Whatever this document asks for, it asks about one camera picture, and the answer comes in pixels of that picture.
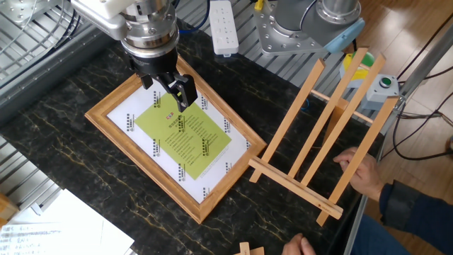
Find printed text paper sheet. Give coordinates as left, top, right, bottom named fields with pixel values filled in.
left=0, top=222, right=68, bottom=255

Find person's left hand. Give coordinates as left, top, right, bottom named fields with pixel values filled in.
left=282, top=232, right=316, bottom=255

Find right forearm dark blue sleeve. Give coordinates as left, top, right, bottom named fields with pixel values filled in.
left=379, top=179, right=453, bottom=254

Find yellow button box green button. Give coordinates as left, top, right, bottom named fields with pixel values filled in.
left=339, top=51, right=376, bottom=89

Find black cable bundle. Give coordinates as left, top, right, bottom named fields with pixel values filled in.
left=45, top=8, right=84, bottom=60

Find black floor cable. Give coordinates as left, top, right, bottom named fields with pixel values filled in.
left=380, top=90, right=453, bottom=162

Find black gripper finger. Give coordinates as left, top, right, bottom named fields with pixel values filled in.
left=139, top=72, right=154, bottom=91
left=154, top=72, right=199, bottom=113

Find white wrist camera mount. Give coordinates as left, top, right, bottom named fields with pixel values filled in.
left=70, top=0, right=142, bottom=40

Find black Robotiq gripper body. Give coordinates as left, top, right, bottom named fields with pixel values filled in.
left=122, top=46, right=180, bottom=78

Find wooden photo frame green print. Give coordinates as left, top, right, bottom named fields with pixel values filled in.
left=84, top=55, right=267, bottom=225

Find wooden tabletop easel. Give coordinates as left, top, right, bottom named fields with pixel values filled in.
left=247, top=47, right=401, bottom=227

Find person's right hand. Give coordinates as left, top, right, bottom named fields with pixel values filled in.
left=332, top=147, right=386, bottom=202

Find small wooden block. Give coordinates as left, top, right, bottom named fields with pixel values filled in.
left=233, top=242, right=265, bottom=255

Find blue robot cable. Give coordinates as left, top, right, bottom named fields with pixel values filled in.
left=178, top=0, right=212, bottom=35

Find grey button box green button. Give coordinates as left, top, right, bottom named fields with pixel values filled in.
left=360, top=73, right=400, bottom=111

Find blue jeans leg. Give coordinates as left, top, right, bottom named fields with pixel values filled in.
left=350, top=214, right=413, bottom=255

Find aluminium table edge profile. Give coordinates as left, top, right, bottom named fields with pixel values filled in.
left=342, top=141, right=385, bottom=255

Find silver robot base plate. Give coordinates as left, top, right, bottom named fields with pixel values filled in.
left=253, top=0, right=332, bottom=57

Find silver perforated aluminium plate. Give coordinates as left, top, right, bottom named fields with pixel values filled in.
left=0, top=0, right=63, bottom=24

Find small cardboard box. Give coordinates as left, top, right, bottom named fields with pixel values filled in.
left=0, top=193, right=19, bottom=227

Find white power strip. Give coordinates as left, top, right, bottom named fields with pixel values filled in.
left=208, top=0, right=240, bottom=57

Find aluminium frame post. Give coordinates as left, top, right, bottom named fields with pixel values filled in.
left=398, top=26, right=453, bottom=102

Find white paper stack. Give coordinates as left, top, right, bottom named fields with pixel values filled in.
left=0, top=188, right=135, bottom=255

